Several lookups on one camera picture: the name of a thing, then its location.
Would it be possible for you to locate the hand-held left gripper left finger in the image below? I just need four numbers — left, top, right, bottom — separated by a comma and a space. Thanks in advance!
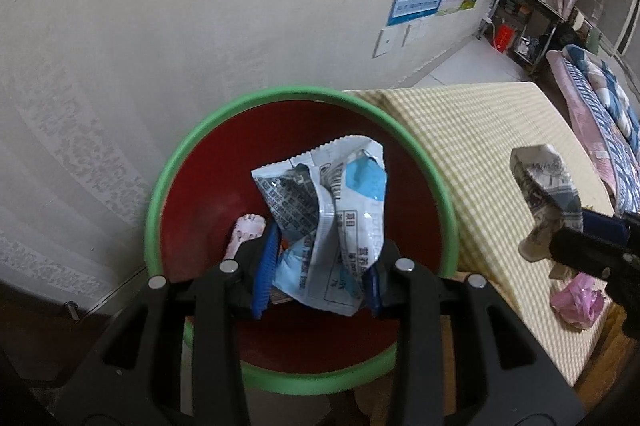
52, 223, 283, 426

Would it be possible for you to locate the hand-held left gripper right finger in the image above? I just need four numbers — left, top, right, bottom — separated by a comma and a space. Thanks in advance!
362, 240, 586, 426

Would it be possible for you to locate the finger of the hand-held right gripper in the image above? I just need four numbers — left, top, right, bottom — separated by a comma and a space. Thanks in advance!
547, 207, 640, 338

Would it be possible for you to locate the small pinkish paper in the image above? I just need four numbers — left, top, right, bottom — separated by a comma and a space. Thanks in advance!
225, 213, 267, 264

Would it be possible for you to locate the pink snack wrapper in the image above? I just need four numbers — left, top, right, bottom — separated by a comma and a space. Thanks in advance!
550, 273, 607, 331

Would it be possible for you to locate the white and blue wrapper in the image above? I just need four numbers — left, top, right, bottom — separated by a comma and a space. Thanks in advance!
250, 135, 389, 317

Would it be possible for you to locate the large newspaper ball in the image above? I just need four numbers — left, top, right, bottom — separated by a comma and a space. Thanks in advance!
509, 143, 584, 263

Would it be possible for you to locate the red bin with green rim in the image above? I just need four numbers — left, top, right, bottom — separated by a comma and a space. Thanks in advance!
144, 85, 460, 396

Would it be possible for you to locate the yellow checked tablecloth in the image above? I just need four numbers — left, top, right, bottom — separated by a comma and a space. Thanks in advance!
342, 81, 618, 387

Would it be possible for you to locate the rolled blue plaid blanket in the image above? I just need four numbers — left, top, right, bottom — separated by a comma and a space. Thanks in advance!
562, 44, 640, 132

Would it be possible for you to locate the red container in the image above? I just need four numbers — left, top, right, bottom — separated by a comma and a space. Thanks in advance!
492, 24, 516, 53

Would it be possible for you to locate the white wall switch plate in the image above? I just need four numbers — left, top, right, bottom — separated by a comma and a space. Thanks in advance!
372, 28, 398, 58

